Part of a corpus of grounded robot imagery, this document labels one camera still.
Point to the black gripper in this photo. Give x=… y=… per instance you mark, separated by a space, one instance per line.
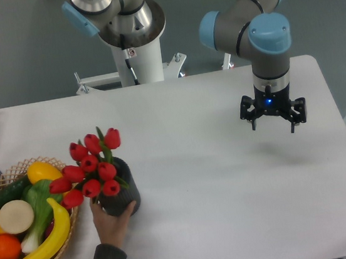
x=273 y=101

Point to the dark ribbed vase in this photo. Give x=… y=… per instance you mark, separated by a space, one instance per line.
x=116 y=205

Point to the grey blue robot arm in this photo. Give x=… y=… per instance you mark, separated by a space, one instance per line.
x=253 y=31

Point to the person's hand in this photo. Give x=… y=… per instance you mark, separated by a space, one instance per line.
x=111 y=229

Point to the red tulip bouquet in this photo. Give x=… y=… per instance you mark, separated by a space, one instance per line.
x=95 y=173

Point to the yellow lemon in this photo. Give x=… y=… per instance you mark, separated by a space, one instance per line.
x=38 y=171

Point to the yellow banana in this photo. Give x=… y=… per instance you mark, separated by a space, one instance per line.
x=57 y=237

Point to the green white leek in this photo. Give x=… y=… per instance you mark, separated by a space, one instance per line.
x=36 y=195

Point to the woven wicker basket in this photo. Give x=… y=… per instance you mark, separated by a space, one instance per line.
x=19 y=170

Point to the green cucumber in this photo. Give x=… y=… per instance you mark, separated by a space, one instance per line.
x=13 y=191

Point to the beige round disc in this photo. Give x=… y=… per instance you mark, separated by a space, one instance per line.
x=16 y=217

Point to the orange fruit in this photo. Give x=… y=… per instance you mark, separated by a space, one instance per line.
x=10 y=247

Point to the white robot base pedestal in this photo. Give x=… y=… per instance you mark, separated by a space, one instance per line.
x=132 y=30

